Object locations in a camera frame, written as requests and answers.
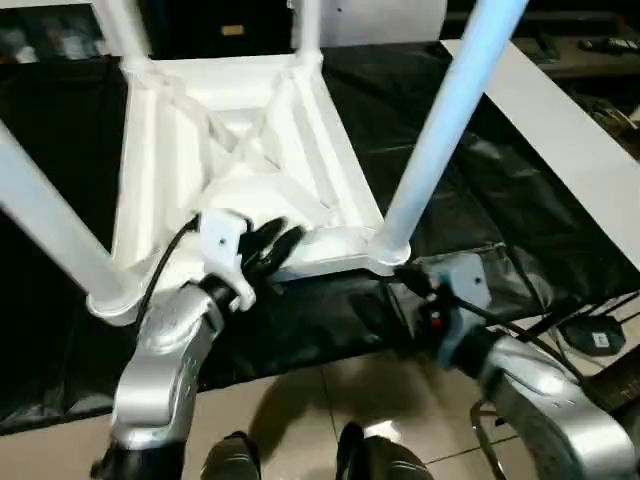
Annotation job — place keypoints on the white plastic table top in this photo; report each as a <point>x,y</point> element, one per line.
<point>175,125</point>

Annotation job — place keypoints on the white plastic table leg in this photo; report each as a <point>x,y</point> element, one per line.
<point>55,210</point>
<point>125,30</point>
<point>450,110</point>
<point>309,25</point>

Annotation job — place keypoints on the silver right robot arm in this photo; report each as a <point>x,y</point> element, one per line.
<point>550,390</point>

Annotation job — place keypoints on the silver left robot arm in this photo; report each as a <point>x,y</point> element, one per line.
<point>170,350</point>

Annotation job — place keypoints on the black work mat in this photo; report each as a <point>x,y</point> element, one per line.
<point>500,175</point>

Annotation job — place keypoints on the dark right robot foot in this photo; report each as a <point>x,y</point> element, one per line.
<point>390,457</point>

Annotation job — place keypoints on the black power adapter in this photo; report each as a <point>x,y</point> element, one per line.
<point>592,337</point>

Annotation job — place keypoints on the black stand leg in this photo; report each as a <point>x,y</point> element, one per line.
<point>600,307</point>

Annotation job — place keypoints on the black box with gold label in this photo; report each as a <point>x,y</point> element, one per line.
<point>200,25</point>

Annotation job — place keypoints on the white flat board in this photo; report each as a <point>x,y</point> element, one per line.
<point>575,125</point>

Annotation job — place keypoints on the grey cushion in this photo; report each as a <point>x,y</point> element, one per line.
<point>390,20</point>

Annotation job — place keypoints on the white glass-door cabinet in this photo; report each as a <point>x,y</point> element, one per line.
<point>50,30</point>

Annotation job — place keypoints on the black remote control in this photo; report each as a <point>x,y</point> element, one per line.
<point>607,44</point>

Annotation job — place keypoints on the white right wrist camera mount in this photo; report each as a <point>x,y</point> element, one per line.
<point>465,280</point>

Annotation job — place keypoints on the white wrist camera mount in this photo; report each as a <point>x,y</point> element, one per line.
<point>222,240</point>
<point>465,280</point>

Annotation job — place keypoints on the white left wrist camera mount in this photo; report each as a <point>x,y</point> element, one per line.
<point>222,240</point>

